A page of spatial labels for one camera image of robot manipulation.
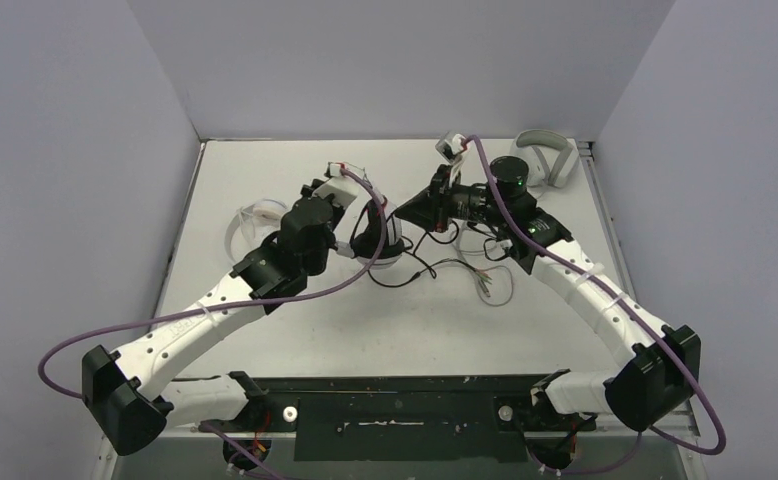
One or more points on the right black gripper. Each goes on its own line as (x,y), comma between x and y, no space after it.
(438,207)

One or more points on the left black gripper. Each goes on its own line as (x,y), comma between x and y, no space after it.
(336,212)

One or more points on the black and white headphones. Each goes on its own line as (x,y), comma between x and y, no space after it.
(377,231)

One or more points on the white wired headphones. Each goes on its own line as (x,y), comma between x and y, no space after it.
(251,225)

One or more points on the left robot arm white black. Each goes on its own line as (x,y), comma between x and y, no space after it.
(132,391)

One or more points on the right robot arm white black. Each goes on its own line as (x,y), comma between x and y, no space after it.
(646,385)

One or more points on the grey white over-ear headphones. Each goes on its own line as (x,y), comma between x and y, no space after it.
(550,157)

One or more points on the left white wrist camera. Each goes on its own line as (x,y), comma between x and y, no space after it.
(344,186)

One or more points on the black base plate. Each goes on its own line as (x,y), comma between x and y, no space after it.
(392,419)

